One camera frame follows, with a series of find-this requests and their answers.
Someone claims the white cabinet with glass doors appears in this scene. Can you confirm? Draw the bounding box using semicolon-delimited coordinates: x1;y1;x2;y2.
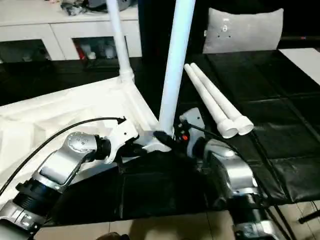
0;9;142;63

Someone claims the black left camera cable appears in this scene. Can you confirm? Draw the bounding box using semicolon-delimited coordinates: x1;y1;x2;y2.
0;115;126;197

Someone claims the dark clutter pile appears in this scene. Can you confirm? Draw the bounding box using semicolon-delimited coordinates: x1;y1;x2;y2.
61;0;88;18

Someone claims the white flat board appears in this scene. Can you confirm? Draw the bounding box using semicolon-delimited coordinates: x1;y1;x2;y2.
278;48;320;89

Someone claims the black metal frame bar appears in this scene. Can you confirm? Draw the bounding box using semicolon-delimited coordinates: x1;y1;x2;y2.
298;211;320;224

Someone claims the black right camera cable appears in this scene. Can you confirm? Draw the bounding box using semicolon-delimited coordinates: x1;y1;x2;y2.
184;121;295;240

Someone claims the grey cushion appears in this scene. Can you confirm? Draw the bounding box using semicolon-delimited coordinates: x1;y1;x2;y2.
202;7;285;55

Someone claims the white plastic table leg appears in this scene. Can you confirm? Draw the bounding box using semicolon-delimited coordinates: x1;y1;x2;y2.
183;63;238;140
106;0;136;86
189;62;255;137
157;0;197;138

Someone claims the black camera cable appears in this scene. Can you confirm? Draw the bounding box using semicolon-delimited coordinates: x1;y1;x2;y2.
184;121;295;240
0;115;126;197

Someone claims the grey round bag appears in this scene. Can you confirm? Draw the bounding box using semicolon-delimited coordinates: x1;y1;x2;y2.
87;0;139;13

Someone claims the white plastic table top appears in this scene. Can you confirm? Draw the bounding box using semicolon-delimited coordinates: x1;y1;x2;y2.
0;76;173;203

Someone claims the thin black metal rail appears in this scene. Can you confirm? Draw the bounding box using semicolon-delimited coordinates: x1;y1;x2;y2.
282;35;320;41

